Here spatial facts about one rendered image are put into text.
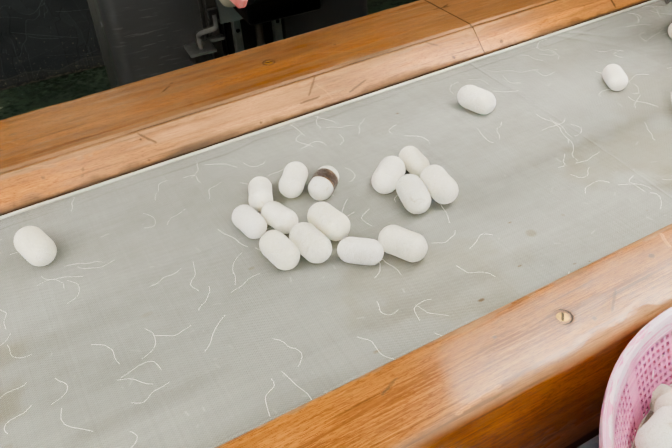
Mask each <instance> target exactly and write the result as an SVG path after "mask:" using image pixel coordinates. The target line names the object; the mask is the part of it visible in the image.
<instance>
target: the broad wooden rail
mask: <svg viewBox="0 0 672 448"><path fill-rule="evenodd" d="M648 1H651V0H419V1H415V2H412V3H408V4H405V5H401V6H398V7H394V8H391V9H387V10H384V11H380V12H377V13H373V14H370V15H366V16H363V17H359V18H356V19H352V20H349V21H345V22H342V23H338V24H335V25H331V26H328V27H324V28H321V29H317V30H314V31H310V32H307V33H304V34H300V35H297V36H293V37H290V38H286V39H283V40H279V41H276V42H272V43H269V44H265V45H262V46H258V47H255V48H251V49H248V50H244V51H241V52H237V53H234V54H230V55H227V56H223V57H220V58H216V59H213V60H209V61H206V62H202V63H199V64H195V65H192V66H188V67H185V68H181V69H178V70H174V71H171V72H167V73H164V74H160V75H157V76H153V77H150V78H146V79H143V80H139V81H136V82H132V83H129V84H125V85H122V86H118V87H115V88H111V89H108V90H104V91H101V92H97V93H94V94H91V95H87V96H84V97H81V98H78V99H75V100H72V101H68V102H64V103H60V104H56V105H52V106H49V107H45V108H42V109H38V110H35V111H31V112H28V113H24V114H21V115H17V116H14V117H10V118H7V119H3V120H0V216H2V215H5V214H8V213H11V212H14V211H17V210H20V209H23V208H26V207H29V206H32V205H35V204H38V203H41V202H44V201H48V200H51V199H54V198H57V197H60V196H63V195H66V194H69V193H72V192H75V191H78V190H81V189H84V188H87V187H90V186H93V185H96V184H99V183H102V182H105V181H108V180H111V179H114V178H117V177H120V176H123V175H126V174H129V173H132V172H135V171H138V170H141V169H144V168H147V167H150V166H153V165H156V164H159V163H162V162H165V161H168V160H171V159H174V158H177V157H180V156H183V155H186V154H189V153H192V152H195V151H198V150H201V149H204V148H207V147H210V146H213V145H216V144H219V143H222V142H225V141H229V140H232V139H235V138H238V137H241V136H244V135H247V134H250V133H253V132H256V131H259V130H262V129H265V128H268V127H271V126H274V125H277V124H280V123H283V122H286V121H289V120H292V119H295V118H298V117H301V116H304V115H307V114H310V113H313V112H316V111H319V110H322V109H325V108H328V107H331V106H334V105H337V104H340V103H343V102H346V101H349V100H352V99H355V98H358V97H361V96H364V95H367V94H370V93H373V92H376V91H379V90H382V89H385V88H388V87H391V86H394V85H397V84H400V83H403V82H407V81H410V80H413V79H416V78H419V77H422V76H425V75H428V74H431V73H434V72H437V71H440V70H443V69H446V68H449V67H452V66H455V65H458V64H461V63H464V62H467V61H470V60H473V59H476V58H479V57H482V56H485V55H488V54H491V53H494V52H497V51H500V50H503V49H506V48H509V47H512V46H515V45H518V44H521V43H524V42H527V41H530V40H533V39H536V38H539V37H542V36H545V35H548V34H551V33H554V32H557V31H560V30H563V29H566V28H569V27H572V26H575V25H578V24H581V23H584V22H588V21H591V20H594V19H597V18H600V17H603V16H606V15H609V14H612V13H615V12H618V11H621V10H624V9H627V8H630V7H633V6H636V5H639V4H642V3H645V2H648Z"/></svg>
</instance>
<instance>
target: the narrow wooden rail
mask: <svg viewBox="0 0 672 448"><path fill-rule="evenodd" d="M671 307H672V223H671V224H669V225H667V226H665V227H663V228H661V229H659V230H657V231H655V232H653V233H651V234H649V235H647V236H645V237H643V238H641V239H639V240H637V241H635V242H633V243H631V244H629V245H627V246H625V247H622V248H620V249H618V250H616V251H614V252H612V253H610V254H608V255H606V256H604V257H602V258H600V259H598V260H596V261H594V262H592V263H590V264H588V265H586V266H584V267H582V268H580V269H578V270H576V271H574V272H572V273H570V274H567V275H565V276H563V277H561V278H559V279H557V280H555V281H553V282H551V283H549V284H547V285H545V286H543V287H541V288H539V289H537V290H535V291H533V292H531V293H529V294H527V295H525V296H523V297H521V298H519V299H517V300H514V301H512V302H510V303H508V304H506V305H504V306H502V307H500V308H498V309H496V310H494V311H492V312H490V313H488V314H486V315H484V316H482V317H480V318H478V319H476V320H474V321H472V322H470V323H468V324H466V325H464V326H461V327H459V328H457V329H455V330H453V331H451V332H449V333H447V334H445V335H443V336H441V337H439V338H437V339H435V340H433V341H431V342H429V343H427V344H425V345H423V346H421V347H419V348H417V349H415V350H413V351H411V352H409V353H406V354H404V355H402V356H400V357H398V358H396V359H394V360H392V361H390V362H388V363H386V364H384V365H382V366H380V367H378V368H376V369H374V370H372V371H370V372H368V373H366V374H364V375H362V376H360V377H358V378H356V379H353V380H351V381H349V382H347V383H345V384H343V385H341V386H339V387H337V388H335V389H333V390H331V391H329V392H327V393H325V394H323V395H321V396H319V397H317V398H315V399H313V400H311V401H309V402H307V403H305V404H303V405H300V406H298V407H296V408H294V409H292V410H290V411H288V412H286V413H284V414H282V415H280V416H278V417H276V418H274V419H272V420H270V421H268V422H266V423H264V424H262V425H260V426H258V427H256V428H254V429H252V430H250V431H248V432H245V433H243V434H241V435H239V436H237V437H235V438H233V439H231V440H229V441H227V442H225V443H223V444H221V445H219V446H217V447H215V448H577V447H579V446H580V445H582V444H584V443H585V442H587V441H589V440H590V439H592V438H594V437H595V436H597V435H598V434H599V424H600V414H601V408H602V403H603V399H604V394H605V390H606V387H607V384H608V381H609V378H610V375H611V373H612V371H613V368H614V366H615V364H616V362H617V360H618V359H619V357H620V355H621V353H622V352H623V350H624V349H625V348H626V346H627V345H628V344H629V342H630V341H631V340H632V339H633V338H634V337H635V335H636V334H637V333H638V332H639V331H640V330H641V329H642V328H643V327H645V326H646V325H647V324H648V323H649V322H650V321H652V320H653V319H654V318H656V317H657V316H658V315H660V314H661V313H663V312H664V311H666V310H668V309H669V308H671Z"/></svg>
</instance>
